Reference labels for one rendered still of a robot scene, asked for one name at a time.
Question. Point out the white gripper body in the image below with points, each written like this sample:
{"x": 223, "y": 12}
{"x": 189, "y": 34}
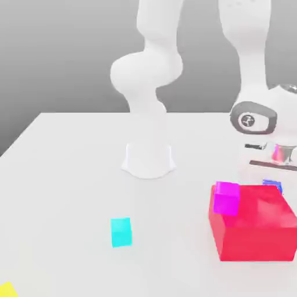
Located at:
{"x": 266, "y": 173}

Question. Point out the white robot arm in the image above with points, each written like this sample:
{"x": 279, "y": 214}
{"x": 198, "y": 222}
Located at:
{"x": 148, "y": 74}

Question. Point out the small blue cube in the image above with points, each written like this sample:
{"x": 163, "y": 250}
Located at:
{"x": 273, "y": 183}

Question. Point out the small magenta cube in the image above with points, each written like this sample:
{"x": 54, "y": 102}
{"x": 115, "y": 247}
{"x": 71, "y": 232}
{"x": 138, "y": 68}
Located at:
{"x": 226, "y": 199}

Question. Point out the small cyan cube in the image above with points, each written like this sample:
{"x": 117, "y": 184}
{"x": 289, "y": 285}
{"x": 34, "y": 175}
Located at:
{"x": 121, "y": 233}

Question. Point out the small yellow cube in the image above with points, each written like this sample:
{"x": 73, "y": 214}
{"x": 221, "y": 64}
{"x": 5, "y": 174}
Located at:
{"x": 7, "y": 290}

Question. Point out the large red box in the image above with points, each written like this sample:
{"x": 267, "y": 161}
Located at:
{"x": 255, "y": 234}

